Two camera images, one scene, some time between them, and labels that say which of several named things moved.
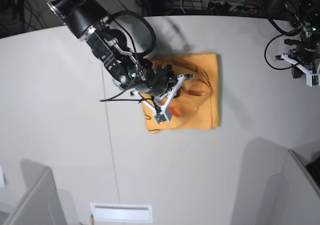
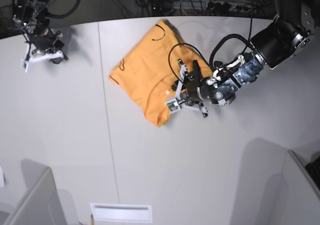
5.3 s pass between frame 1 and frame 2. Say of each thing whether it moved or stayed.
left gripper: moved
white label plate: stayed
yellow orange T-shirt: moved
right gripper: moved
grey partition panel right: stayed
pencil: stayed
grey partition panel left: stayed
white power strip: stayed
